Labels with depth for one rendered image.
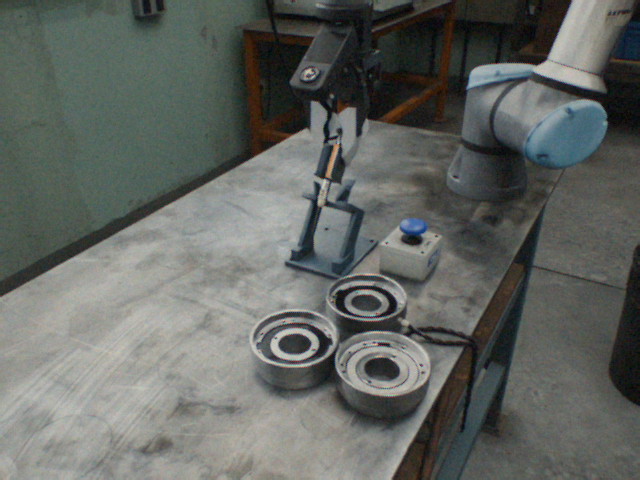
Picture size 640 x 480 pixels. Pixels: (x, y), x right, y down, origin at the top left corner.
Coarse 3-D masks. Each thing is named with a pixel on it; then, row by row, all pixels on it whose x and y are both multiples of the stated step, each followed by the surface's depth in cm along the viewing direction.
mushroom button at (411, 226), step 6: (402, 222) 85; (408, 222) 84; (414, 222) 84; (420, 222) 84; (402, 228) 84; (408, 228) 83; (414, 228) 83; (420, 228) 83; (426, 228) 84; (408, 234) 83; (414, 234) 83; (420, 234) 83
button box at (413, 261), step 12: (396, 228) 89; (396, 240) 86; (408, 240) 85; (420, 240) 85; (432, 240) 86; (384, 252) 85; (396, 252) 84; (408, 252) 83; (420, 252) 83; (432, 252) 85; (384, 264) 86; (396, 264) 85; (408, 264) 84; (420, 264) 83; (432, 264) 86; (408, 276) 85; (420, 276) 84
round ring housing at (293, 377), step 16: (272, 320) 71; (288, 320) 72; (304, 320) 72; (320, 320) 71; (256, 336) 69; (288, 336) 70; (304, 336) 70; (336, 336) 67; (256, 352) 65; (256, 368) 66; (272, 368) 64; (288, 368) 63; (304, 368) 63; (320, 368) 64; (272, 384) 66; (288, 384) 65; (304, 384) 65
